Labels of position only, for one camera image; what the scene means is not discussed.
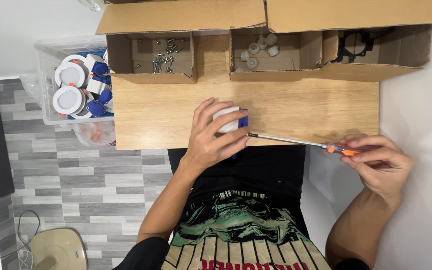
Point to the black plastic frame part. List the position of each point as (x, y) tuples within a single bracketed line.
[(354, 45)]

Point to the plastic bag of orange clips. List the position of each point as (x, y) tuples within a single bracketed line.
[(94, 134)]

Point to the crumpled clear plastic bag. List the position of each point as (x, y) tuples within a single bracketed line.
[(31, 88)]

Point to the white driver box blue cap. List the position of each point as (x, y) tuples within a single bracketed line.
[(228, 119)]

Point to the cardboard box with caps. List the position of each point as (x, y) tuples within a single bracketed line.
[(272, 75)]

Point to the large cardboard box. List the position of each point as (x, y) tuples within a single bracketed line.
[(388, 71)]

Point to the group of translucent plastic caps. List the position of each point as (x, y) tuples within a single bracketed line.
[(261, 47)]

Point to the person's left hand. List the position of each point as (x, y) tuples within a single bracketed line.
[(204, 146)]

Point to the heap of white downlights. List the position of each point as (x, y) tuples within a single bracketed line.
[(69, 99)]

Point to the person's right hand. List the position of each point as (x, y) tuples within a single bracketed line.
[(384, 168)]

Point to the black printed t-shirt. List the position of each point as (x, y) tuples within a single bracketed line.
[(238, 225)]

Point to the clear plastic storage bin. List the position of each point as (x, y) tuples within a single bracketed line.
[(47, 75)]

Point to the pile of silver screws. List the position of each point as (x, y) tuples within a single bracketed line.
[(165, 56)]

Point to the clear plastic wrap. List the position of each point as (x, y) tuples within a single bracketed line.
[(92, 4)]

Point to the cardboard box with screws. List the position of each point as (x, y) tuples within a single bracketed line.
[(163, 77)]

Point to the beige fan base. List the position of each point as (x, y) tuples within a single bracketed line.
[(58, 249)]

